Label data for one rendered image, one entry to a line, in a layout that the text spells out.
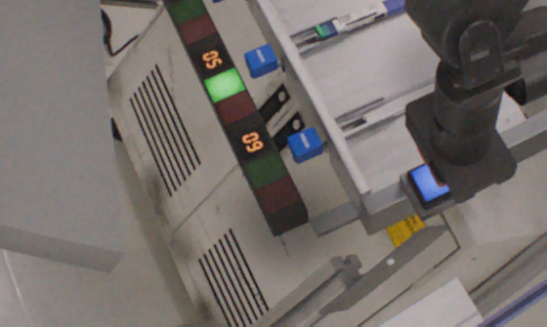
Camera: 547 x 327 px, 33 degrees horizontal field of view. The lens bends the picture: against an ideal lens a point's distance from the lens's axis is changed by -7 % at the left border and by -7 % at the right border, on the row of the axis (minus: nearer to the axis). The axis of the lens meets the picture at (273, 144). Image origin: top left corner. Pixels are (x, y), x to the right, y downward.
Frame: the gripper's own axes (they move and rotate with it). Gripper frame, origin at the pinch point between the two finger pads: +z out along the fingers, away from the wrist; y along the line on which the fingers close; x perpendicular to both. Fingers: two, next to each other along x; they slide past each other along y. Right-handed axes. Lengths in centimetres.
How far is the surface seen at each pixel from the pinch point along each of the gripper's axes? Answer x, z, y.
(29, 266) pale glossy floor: 54, 59, 38
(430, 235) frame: 3.8, 4.5, -2.7
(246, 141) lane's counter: 15.6, 5.4, 15.4
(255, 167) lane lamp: 16.0, 5.4, 12.3
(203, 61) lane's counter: 15.9, 5.2, 26.3
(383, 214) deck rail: 6.8, 5.1, 1.8
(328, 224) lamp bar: 11.7, 8.2, 4.4
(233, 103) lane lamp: 15.0, 5.3, 20.0
